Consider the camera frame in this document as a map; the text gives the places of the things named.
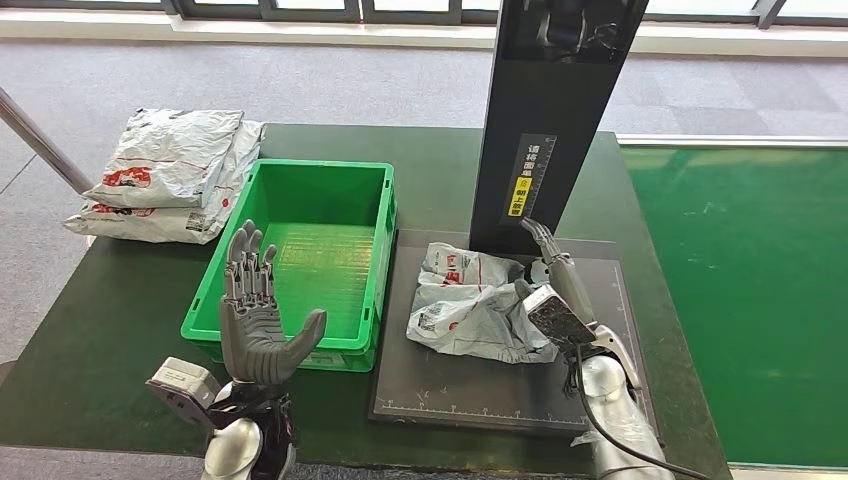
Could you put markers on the green conveyor belt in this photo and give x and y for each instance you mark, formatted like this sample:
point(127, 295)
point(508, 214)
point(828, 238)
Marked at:
point(748, 265)

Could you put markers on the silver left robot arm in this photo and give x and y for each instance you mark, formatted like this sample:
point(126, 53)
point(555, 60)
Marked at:
point(232, 450)

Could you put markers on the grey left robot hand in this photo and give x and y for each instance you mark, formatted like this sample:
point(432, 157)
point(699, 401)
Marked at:
point(252, 338)

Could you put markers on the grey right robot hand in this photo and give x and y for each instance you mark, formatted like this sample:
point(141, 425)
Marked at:
point(570, 285)

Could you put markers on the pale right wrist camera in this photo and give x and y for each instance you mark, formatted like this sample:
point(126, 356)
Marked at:
point(556, 321)

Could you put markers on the black scanner platform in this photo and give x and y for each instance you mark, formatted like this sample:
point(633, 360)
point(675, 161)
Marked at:
point(464, 397)

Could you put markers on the white window sill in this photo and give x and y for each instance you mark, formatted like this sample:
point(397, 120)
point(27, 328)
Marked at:
point(265, 33)

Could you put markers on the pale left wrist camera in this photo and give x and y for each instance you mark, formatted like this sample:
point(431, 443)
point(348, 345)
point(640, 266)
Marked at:
point(182, 381)

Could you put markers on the white parcel bag barcode label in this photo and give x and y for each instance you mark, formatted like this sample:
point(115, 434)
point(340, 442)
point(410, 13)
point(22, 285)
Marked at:
point(146, 225)

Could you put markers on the yellow and black column label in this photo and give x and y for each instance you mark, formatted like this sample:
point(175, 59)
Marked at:
point(520, 197)

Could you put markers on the green plastic crate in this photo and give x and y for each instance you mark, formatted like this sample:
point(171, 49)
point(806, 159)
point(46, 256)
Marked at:
point(318, 192)

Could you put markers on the white parcel bag red print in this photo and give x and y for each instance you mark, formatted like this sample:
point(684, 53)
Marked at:
point(169, 152)

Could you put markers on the grey metal pole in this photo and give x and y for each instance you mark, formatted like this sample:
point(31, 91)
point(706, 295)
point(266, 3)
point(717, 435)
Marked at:
point(40, 142)

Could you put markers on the black scanner column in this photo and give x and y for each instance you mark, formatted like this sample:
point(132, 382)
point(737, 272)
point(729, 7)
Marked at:
point(556, 99)

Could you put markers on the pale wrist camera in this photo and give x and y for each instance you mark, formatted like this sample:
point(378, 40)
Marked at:
point(556, 321)
point(182, 381)

